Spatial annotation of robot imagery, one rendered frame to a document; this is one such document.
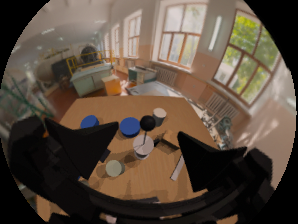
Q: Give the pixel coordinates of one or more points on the glass french press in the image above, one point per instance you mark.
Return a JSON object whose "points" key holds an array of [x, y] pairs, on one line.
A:
{"points": [[143, 145]]}

